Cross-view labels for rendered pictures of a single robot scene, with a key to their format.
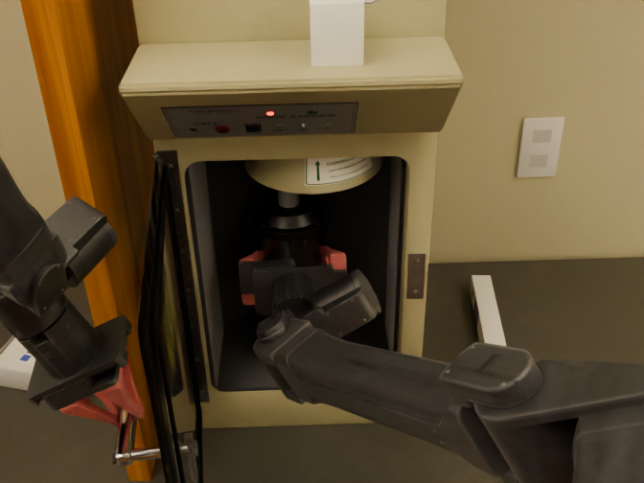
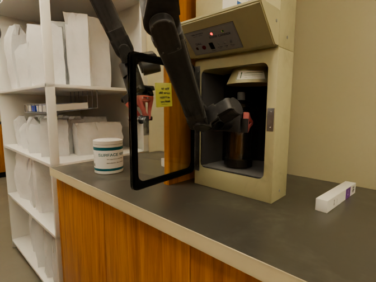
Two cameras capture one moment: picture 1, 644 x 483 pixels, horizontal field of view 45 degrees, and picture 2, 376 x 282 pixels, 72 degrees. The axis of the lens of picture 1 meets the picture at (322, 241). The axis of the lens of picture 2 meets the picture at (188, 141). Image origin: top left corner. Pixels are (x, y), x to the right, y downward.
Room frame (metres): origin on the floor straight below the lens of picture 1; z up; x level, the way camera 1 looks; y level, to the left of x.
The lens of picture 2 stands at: (0.07, -0.48, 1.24)
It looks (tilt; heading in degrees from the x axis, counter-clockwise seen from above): 7 degrees down; 44
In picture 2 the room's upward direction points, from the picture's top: straight up
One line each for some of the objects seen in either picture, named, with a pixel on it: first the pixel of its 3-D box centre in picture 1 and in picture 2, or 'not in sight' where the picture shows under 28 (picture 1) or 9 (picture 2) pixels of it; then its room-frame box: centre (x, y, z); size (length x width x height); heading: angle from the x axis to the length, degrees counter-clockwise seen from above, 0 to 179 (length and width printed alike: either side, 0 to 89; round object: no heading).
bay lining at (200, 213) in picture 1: (300, 232); (248, 119); (0.92, 0.03, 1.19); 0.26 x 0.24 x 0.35; 91
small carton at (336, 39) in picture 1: (335, 27); (234, 3); (0.74, -0.02, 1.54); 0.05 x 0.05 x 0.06; 1
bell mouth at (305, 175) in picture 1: (312, 141); (251, 76); (0.90, 0.01, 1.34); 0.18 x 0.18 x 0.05
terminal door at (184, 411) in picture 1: (176, 381); (166, 121); (0.63, 0.16, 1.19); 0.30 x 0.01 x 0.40; 7
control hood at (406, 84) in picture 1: (293, 105); (221, 34); (0.74, 0.03, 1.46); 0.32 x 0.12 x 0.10; 91
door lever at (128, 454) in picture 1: (143, 427); not in sight; (0.55, 0.18, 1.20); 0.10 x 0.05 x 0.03; 7
